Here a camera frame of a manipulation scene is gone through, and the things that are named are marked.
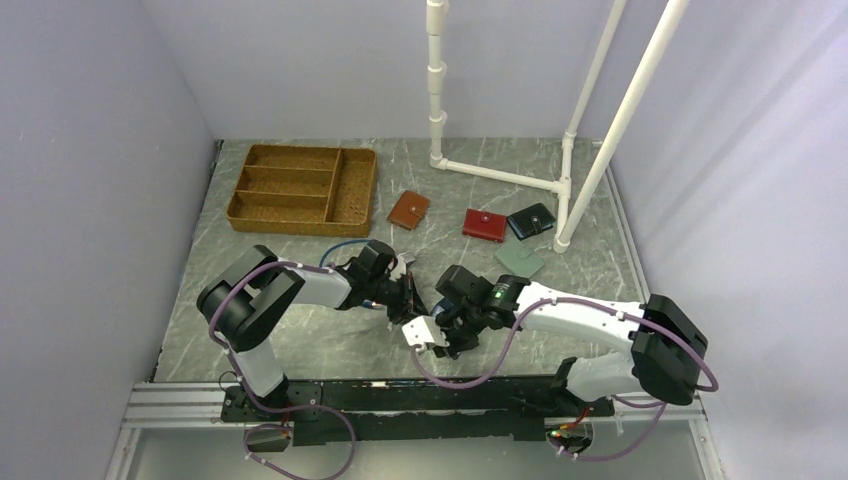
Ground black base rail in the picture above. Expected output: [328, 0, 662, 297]
[220, 375, 615, 446]

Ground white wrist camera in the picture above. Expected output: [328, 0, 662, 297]
[401, 315, 449, 354]
[392, 252, 416, 277]

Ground blue ethernet cable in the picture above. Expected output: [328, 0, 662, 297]
[319, 238, 372, 268]

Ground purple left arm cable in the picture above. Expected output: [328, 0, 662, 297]
[207, 259, 358, 480]

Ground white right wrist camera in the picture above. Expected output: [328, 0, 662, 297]
[401, 315, 449, 354]

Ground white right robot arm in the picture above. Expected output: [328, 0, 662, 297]
[435, 265, 708, 415]

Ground white pvc pipe frame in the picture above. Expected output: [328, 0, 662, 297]
[424, 0, 692, 254]

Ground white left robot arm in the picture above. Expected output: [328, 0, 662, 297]
[196, 240, 428, 420]

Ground brown leather card holder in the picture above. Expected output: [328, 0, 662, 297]
[387, 190, 430, 231]

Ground red leather card holder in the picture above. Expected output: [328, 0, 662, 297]
[462, 208, 507, 243]

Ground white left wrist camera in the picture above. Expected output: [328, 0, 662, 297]
[392, 252, 416, 277]

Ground blue leather card holder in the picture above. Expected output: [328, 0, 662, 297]
[429, 298, 454, 317]

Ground wicker cutlery tray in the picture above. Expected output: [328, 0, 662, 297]
[226, 144, 377, 238]

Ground black leather card holder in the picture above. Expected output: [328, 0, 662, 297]
[507, 203, 556, 240]

